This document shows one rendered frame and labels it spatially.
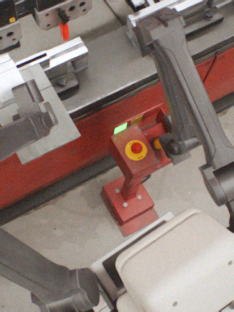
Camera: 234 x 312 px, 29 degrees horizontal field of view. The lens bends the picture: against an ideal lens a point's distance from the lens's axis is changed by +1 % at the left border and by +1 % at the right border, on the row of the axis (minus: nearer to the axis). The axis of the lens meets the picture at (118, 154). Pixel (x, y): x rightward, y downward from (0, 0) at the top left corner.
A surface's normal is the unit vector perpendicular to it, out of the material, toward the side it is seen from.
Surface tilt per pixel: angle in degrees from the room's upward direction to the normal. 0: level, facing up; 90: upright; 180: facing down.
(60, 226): 0
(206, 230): 42
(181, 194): 0
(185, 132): 62
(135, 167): 0
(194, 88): 28
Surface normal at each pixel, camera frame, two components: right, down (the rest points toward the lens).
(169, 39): 0.08, 0.14
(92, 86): 0.07, -0.35
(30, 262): 0.92, -0.30
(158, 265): -0.33, -0.79
